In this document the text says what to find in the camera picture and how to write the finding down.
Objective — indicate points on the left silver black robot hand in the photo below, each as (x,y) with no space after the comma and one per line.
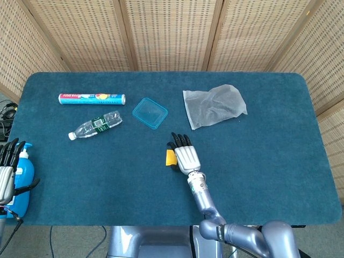
(6,177)

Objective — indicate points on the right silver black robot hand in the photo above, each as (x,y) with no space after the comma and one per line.
(188,158)

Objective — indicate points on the small yellow object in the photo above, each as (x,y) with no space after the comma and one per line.
(170,158)

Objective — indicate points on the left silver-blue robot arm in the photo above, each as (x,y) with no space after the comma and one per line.
(1,228)

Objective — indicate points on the blue pump soap bottle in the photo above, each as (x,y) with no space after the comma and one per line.
(25,172)

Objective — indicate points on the translucent plastic bag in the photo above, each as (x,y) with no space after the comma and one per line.
(212,107)

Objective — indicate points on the blue transparent container lid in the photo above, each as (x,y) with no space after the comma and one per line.
(149,113)

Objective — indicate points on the blue velvet table cover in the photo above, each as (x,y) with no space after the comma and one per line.
(121,174)

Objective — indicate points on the silver-blue robot torso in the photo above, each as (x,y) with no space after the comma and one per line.
(150,244)

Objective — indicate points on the clear plastic water bottle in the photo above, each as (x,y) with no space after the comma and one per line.
(88,129)

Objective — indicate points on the blue food bag roll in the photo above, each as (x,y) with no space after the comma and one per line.
(86,99)

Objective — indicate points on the woven bamboo folding screen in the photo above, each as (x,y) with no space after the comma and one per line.
(172,35)

